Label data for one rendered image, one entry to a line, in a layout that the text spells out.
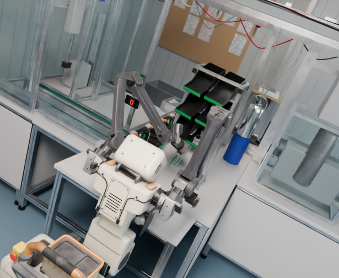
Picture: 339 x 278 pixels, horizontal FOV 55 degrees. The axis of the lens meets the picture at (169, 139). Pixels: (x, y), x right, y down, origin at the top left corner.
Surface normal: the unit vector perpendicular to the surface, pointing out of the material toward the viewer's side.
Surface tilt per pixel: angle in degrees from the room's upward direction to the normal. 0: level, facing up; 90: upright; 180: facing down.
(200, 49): 90
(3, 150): 90
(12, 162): 90
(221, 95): 25
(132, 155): 48
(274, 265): 90
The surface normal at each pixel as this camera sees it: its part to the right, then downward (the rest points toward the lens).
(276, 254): -0.41, 0.26
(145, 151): -0.09, -0.40
